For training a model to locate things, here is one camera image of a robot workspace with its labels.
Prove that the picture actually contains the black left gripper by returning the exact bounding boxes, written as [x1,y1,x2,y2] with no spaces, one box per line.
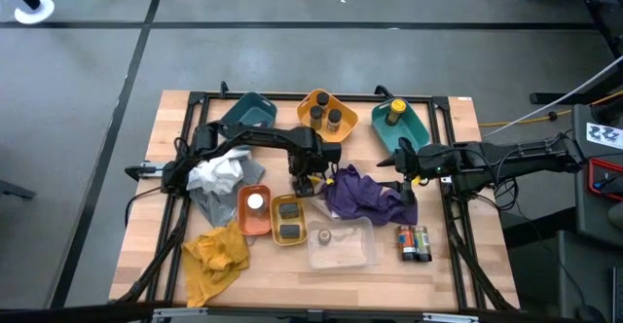
[289,160,321,198]

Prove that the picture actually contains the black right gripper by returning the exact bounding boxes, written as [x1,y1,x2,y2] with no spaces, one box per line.
[388,136,425,208]

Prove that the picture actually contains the rectangular black spice tin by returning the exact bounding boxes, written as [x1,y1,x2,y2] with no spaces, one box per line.
[278,202,301,220]

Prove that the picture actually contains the white-lid spice jar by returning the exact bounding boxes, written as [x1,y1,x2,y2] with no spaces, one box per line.
[246,193,268,218]

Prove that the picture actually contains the purple cloth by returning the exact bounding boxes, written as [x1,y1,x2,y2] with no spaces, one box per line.
[323,163,419,227]

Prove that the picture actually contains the orange-label spice jar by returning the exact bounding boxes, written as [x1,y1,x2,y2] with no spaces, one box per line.
[396,224,417,262]

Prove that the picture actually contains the green-label spice jar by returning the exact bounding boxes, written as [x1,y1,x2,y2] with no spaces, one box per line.
[412,225,433,264]

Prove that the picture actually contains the small yellow plastic bin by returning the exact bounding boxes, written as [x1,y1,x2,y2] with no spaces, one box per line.
[270,193,309,246]

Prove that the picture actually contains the turquoise plastic bin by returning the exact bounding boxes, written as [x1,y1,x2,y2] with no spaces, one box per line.
[371,97,432,156]

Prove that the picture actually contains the small orange plastic bin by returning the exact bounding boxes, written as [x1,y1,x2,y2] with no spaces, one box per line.
[237,184,273,236]

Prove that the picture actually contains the large yellow plastic bin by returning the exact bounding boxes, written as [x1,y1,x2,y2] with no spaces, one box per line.
[296,88,360,144]

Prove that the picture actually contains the white cloth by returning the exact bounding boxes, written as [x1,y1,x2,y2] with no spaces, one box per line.
[186,148,252,196]

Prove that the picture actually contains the grey cloth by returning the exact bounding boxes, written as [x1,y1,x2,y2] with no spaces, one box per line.
[188,160,267,228]

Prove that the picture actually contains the dark teal plastic bin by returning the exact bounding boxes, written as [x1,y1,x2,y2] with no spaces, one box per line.
[218,91,278,129]

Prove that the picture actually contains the mustard yellow cloth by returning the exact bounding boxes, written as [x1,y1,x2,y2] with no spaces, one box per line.
[181,221,250,308]

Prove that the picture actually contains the dark grey desk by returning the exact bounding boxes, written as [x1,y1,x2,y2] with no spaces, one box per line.
[571,103,623,236]

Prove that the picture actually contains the red-framed device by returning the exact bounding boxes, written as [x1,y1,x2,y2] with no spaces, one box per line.
[586,157,623,202]

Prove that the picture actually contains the white sticker black figures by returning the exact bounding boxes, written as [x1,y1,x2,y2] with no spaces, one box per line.
[586,122,623,150]

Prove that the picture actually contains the dark grey cabinet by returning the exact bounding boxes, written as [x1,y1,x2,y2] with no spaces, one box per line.
[557,230,623,323]

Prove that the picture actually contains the black computer mouse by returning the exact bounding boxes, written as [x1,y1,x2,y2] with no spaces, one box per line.
[573,305,607,323]

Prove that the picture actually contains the black crossbar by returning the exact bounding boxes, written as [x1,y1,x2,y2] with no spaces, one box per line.
[0,301,623,323]

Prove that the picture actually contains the dark desk foot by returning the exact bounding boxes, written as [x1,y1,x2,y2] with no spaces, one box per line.
[0,179,38,201]

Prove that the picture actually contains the white round stand base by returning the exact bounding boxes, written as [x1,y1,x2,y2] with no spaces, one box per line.
[14,0,56,25]

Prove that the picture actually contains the black aluminium table frame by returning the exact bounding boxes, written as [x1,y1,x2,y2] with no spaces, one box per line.
[109,89,520,314]

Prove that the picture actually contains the black cable bundle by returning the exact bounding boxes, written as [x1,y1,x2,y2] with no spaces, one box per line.
[440,171,522,217]

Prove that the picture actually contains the yellow cable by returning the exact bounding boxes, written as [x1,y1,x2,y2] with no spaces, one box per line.
[479,89,623,127]

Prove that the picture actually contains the white cable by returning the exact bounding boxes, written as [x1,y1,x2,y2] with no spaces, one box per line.
[481,54,623,139]

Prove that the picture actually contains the black desk leg frame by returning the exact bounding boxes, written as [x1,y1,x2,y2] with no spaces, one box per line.
[529,0,623,106]

